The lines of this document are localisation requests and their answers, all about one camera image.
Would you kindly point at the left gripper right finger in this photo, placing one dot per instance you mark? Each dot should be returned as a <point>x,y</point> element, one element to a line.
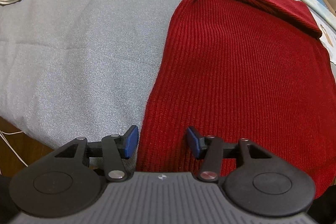
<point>211,150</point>

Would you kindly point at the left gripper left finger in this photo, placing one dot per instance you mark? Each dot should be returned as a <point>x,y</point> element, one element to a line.
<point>113,149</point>

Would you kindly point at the dark red knit sweater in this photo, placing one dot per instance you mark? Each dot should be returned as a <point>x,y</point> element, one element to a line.
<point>235,69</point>

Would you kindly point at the grey printed bed sheet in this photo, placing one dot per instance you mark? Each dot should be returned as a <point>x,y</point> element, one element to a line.
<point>84,42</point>

